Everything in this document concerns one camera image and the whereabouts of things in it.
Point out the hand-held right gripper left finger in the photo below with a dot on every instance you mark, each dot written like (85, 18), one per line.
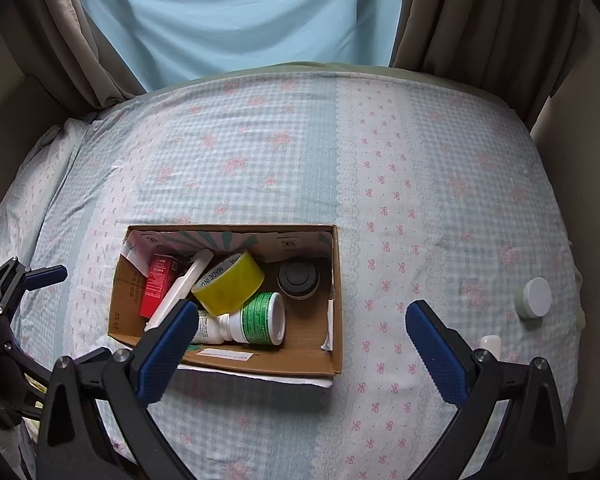
(167, 357)

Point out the white jar with green label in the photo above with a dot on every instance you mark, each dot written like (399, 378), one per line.
(260, 317)

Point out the white earbuds case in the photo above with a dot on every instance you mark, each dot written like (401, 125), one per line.
(491, 344)

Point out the checked floral bedsheet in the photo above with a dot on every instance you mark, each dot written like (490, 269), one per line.
(405, 185)

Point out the white-lidded pale green jar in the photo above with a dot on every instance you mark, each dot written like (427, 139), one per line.
(536, 297)

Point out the small red carton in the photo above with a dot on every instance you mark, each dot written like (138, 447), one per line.
(159, 280)

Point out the brown cardboard box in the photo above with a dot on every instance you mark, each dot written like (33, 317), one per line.
(310, 330)

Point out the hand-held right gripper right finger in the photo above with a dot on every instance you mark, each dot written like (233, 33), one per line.
(436, 355)

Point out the white pill bottle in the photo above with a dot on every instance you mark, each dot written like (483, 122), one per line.
(215, 327)

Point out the white remote control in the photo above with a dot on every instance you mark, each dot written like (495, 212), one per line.
(180, 290)

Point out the checked pillow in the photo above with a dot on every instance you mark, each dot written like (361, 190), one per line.
(35, 175)

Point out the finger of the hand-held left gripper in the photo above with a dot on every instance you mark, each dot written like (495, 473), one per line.
(47, 276)
(27, 377)

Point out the light blue hanging cloth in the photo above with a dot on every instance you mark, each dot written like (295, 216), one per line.
(240, 15)

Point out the yellow tape roll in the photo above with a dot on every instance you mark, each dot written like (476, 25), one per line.
(230, 280)

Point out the small black-lidded jar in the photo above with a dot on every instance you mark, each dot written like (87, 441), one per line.
(298, 280)

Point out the beige curtain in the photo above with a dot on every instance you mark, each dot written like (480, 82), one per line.
(80, 40)
(470, 25)

